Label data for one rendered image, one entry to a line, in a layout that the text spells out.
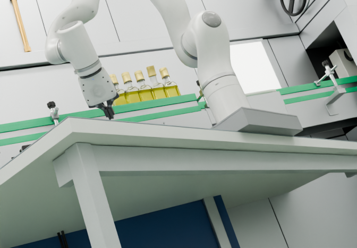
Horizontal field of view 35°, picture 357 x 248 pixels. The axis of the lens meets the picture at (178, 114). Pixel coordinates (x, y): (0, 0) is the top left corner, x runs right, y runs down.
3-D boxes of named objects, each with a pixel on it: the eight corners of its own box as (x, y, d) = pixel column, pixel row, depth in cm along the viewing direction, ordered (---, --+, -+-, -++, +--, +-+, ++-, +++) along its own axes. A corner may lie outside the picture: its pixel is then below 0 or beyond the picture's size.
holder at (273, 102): (262, 156, 233) (248, 122, 238) (295, 127, 210) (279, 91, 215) (226, 164, 225) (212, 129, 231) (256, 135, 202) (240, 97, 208)
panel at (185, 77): (285, 100, 278) (260, 41, 289) (288, 97, 275) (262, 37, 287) (111, 131, 239) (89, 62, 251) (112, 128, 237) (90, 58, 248)
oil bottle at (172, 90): (187, 129, 238) (171, 85, 245) (192, 124, 233) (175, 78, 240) (175, 131, 235) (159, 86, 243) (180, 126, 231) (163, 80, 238)
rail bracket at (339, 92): (336, 116, 258) (315, 73, 266) (357, 98, 244) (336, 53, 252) (328, 117, 256) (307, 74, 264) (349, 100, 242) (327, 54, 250)
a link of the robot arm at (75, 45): (67, 72, 179) (92, 66, 175) (49, 34, 173) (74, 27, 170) (77, 60, 186) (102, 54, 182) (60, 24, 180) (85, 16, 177)
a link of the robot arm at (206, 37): (229, 91, 193) (203, 34, 202) (250, 61, 178) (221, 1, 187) (198, 97, 189) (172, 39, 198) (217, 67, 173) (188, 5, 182)
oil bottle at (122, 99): (136, 139, 228) (121, 92, 235) (140, 133, 223) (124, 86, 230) (123, 142, 225) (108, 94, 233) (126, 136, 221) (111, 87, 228)
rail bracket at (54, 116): (65, 137, 200) (55, 103, 205) (68, 128, 194) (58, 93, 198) (53, 139, 198) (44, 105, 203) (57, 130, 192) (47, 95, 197)
